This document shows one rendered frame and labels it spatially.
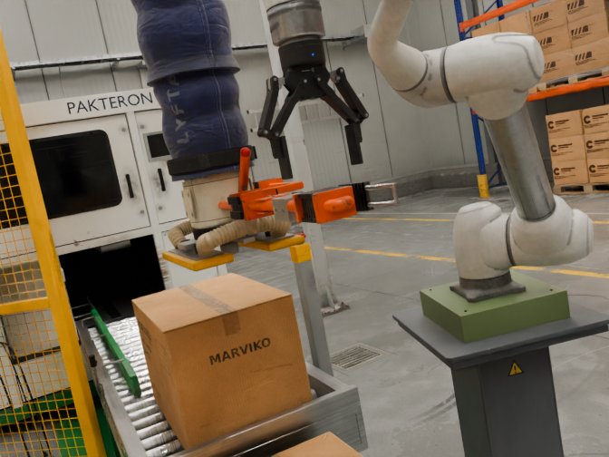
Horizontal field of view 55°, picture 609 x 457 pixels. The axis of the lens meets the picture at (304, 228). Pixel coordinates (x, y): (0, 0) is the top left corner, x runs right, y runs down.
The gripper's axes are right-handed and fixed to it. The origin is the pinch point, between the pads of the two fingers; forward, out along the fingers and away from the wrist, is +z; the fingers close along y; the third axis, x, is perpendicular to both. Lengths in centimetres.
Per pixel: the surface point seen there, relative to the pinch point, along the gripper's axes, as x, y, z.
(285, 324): -73, -16, 47
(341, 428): -69, -26, 84
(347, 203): 6.1, -0.1, 6.7
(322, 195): 4.4, 3.3, 4.7
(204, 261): -42.9, 12.4, 17.6
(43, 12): -962, -49, -303
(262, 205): -22.1, 3.6, 6.2
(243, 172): -36.0, 1.2, -0.8
